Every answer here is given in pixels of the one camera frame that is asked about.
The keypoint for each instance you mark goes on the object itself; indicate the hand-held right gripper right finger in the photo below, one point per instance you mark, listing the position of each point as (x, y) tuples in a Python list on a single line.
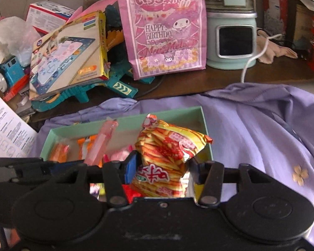
[(197, 174)]

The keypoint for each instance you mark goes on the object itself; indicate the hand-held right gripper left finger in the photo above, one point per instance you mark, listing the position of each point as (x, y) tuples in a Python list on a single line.
[(130, 167)]

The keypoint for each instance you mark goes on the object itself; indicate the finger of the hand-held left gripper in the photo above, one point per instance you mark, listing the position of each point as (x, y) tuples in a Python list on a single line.
[(34, 172), (15, 162)]

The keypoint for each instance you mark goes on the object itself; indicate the plain red snack packet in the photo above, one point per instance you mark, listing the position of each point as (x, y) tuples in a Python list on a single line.
[(129, 194)]

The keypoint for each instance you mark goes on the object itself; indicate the yellow red fries packet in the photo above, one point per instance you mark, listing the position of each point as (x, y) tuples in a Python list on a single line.
[(170, 146)]

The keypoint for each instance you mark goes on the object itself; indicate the clear pink tube packet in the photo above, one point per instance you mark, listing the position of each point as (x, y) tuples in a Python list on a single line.
[(102, 141)]

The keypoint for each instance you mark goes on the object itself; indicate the green cardboard box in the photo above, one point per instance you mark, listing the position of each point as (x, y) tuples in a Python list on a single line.
[(172, 115)]

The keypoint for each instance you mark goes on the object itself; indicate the round pink snack packet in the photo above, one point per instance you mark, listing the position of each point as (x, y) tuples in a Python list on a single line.
[(120, 154)]

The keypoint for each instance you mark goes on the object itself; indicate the small orange snack packet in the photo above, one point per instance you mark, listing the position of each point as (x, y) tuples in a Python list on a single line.
[(60, 151)]

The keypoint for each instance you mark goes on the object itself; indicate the white instruction sheet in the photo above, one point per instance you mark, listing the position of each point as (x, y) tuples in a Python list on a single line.
[(5, 125)]

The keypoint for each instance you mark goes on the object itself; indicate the orange silver snack packet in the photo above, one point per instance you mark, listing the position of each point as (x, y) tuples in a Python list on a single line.
[(86, 146)]

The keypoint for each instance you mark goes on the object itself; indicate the grey toy block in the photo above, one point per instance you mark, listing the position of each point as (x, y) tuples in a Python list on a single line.
[(24, 104)]

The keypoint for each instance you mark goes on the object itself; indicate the purple flower cloth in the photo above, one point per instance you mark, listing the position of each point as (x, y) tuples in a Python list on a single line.
[(264, 136)]

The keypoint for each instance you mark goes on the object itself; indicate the teal toy track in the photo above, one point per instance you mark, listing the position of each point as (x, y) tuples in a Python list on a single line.
[(120, 83)]

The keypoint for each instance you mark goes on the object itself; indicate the blue toy train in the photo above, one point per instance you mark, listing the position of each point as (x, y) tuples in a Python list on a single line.
[(10, 68)]

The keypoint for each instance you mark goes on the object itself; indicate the mint green appliance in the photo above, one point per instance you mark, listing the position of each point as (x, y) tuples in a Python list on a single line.
[(225, 62)]

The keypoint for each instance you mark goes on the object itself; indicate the drawing mat toy box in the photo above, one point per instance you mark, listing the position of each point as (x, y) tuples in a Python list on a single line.
[(68, 57)]

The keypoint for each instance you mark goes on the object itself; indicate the clear plastic bag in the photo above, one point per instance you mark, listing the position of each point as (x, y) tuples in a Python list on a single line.
[(13, 36)]

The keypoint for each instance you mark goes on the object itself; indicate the pink paper gift bag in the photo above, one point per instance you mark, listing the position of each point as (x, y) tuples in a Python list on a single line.
[(159, 44)]

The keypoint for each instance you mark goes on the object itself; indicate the beige cloth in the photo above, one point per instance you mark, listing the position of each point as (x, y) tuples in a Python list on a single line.
[(269, 52)]

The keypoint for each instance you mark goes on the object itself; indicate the red white toy box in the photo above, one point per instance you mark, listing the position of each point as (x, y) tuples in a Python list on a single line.
[(47, 13)]

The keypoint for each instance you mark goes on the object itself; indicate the pink plastic toy piece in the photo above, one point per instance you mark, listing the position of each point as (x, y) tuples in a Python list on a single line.
[(104, 4)]

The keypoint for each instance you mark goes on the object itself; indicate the red white carton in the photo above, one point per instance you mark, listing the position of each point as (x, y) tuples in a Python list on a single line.
[(274, 13)]

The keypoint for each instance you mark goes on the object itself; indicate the dark printed box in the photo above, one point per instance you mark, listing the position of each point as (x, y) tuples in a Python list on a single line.
[(303, 26)]

